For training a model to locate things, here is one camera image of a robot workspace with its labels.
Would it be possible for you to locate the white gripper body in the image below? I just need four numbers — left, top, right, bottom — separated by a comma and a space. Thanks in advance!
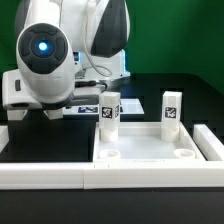
2, 69, 100, 110

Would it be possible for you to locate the white square tabletop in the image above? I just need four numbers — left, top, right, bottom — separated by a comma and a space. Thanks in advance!
93, 122, 205, 162

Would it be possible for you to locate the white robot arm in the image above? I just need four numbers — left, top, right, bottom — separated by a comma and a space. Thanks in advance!
2, 0, 130, 110

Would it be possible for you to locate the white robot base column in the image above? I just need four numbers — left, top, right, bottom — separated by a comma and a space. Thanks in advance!
74, 50, 130, 80

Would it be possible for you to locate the white base tag plate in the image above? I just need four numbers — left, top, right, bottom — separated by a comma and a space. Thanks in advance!
63, 98, 144, 116

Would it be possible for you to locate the white U-shaped obstacle fence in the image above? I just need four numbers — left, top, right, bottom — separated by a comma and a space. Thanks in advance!
0, 124, 224, 190

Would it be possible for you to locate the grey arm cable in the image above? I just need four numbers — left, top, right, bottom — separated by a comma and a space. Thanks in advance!
82, 0, 114, 78

